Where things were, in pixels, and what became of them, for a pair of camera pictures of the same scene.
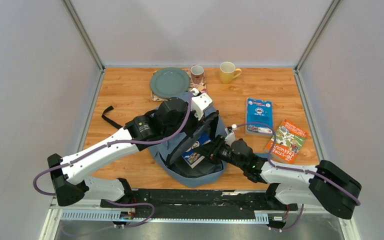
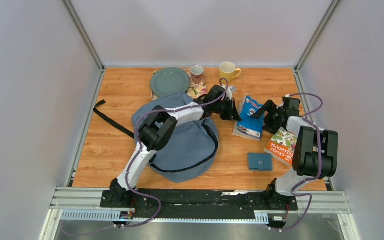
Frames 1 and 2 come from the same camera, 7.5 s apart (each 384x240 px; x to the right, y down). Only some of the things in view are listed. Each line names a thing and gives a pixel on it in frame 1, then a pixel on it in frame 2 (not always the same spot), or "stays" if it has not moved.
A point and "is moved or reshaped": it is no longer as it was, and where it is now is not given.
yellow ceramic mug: (227, 72) stays
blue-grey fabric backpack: (166, 153) is moved or reshaped
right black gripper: (219, 142) to (270, 107)
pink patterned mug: (197, 72) stays
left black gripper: (195, 128) to (233, 114)
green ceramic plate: (169, 82) stays
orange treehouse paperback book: (290, 139) stays
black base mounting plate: (260, 200) stays
